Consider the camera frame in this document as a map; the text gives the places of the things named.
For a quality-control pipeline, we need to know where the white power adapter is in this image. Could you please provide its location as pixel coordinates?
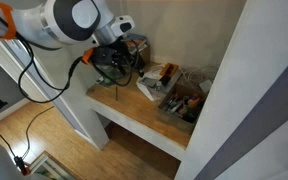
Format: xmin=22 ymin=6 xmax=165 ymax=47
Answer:
xmin=198 ymin=79 xmax=214 ymax=94

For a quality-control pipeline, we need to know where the stack of books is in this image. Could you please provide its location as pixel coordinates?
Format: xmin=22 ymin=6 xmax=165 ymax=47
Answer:
xmin=125 ymin=33 xmax=148 ymax=51

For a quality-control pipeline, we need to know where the orange cable strap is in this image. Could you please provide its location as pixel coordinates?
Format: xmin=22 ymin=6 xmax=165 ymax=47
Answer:
xmin=0 ymin=0 xmax=18 ymax=41

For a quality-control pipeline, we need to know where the orange cable clip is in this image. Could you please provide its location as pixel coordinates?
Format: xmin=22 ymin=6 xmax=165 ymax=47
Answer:
xmin=81 ymin=47 xmax=96 ymax=65

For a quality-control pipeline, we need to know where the cardboard box of pens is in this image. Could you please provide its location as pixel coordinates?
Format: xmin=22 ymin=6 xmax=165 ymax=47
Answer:
xmin=156 ymin=82 xmax=209 ymax=133

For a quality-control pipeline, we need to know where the pile of white cables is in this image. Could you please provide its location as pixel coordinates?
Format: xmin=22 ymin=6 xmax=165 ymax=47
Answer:
xmin=178 ymin=65 xmax=219 ymax=90

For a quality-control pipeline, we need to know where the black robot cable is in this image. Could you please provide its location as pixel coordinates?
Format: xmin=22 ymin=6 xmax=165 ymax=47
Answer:
xmin=16 ymin=33 xmax=84 ymax=104

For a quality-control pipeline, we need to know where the orange brown flat case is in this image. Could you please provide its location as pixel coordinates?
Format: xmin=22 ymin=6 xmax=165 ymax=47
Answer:
xmin=159 ymin=62 xmax=180 ymax=78

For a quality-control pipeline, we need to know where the black floor cable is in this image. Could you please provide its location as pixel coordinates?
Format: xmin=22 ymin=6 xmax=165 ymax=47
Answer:
xmin=0 ymin=105 xmax=56 ymax=176

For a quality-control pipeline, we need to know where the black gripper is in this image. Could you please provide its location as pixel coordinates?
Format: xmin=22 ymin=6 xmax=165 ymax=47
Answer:
xmin=91 ymin=39 xmax=136 ymax=74

